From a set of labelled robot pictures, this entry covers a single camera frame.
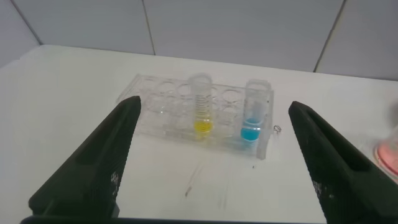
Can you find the clear plastic beaker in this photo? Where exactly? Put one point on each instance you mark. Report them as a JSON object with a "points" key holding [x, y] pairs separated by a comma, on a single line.
{"points": [[388, 155]]}

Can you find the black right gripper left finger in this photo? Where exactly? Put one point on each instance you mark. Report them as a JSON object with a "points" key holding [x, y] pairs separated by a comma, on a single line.
{"points": [[84, 168]]}

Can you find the test tube with blue liquid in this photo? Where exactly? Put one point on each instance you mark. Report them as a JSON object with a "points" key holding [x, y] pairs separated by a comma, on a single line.
{"points": [[250, 132]]}

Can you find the clear acrylic test tube rack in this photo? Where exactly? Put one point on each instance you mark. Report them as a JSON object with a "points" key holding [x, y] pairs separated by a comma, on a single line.
{"points": [[168, 109]]}

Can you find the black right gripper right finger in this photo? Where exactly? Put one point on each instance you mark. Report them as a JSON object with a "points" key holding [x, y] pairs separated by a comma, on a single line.
{"points": [[342, 174]]}

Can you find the clear graduated plastic test tube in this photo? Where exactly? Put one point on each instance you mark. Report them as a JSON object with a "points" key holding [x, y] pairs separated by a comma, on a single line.
{"points": [[202, 126]]}

